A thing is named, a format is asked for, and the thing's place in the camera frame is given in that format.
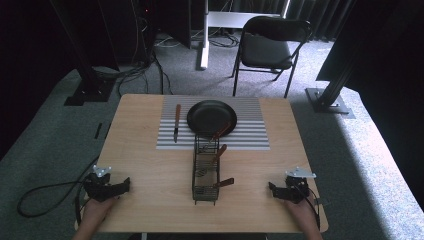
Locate dark curtain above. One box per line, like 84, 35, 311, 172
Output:
229, 0, 359, 43

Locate person's left hand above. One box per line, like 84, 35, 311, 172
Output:
81, 195, 120, 232

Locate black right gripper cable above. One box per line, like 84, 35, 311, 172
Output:
298, 185, 322, 231

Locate black folding chair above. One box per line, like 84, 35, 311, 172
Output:
231, 15, 313, 99

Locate white desk frame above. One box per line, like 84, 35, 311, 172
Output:
199, 0, 292, 71

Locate grey striped placemat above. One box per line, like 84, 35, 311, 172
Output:
156, 95, 271, 151

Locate bundle of floor cables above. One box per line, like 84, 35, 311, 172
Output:
93, 0, 241, 98

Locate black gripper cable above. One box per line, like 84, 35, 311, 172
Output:
298, 185, 322, 231
16, 155, 101, 226

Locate black wire cutlery rack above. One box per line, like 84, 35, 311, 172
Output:
191, 133, 221, 206

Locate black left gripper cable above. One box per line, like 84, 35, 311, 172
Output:
16, 155, 101, 226

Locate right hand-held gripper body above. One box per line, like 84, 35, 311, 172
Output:
283, 166, 317, 205

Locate spoon with brown handle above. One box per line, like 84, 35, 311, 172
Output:
195, 143, 229, 178

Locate black floor strips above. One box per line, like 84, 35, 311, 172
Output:
93, 121, 112, 141

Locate black metal stand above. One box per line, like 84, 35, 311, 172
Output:
304, 0, 394, 120
49, 0, 117, 107

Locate black round plate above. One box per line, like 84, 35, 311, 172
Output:
186, 99, 239, 140

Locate knife with brown handle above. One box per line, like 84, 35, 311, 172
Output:
172, 103, 182, 144

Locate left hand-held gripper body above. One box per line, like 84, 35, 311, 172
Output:
82, 164, 117, 203

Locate fork with brown handle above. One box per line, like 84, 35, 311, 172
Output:
202, 122, 233, 152

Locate small utensil with brown handle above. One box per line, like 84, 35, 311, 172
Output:
212, 177, 235, 190

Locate person's right hand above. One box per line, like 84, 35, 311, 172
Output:
283, 194, 320, 232

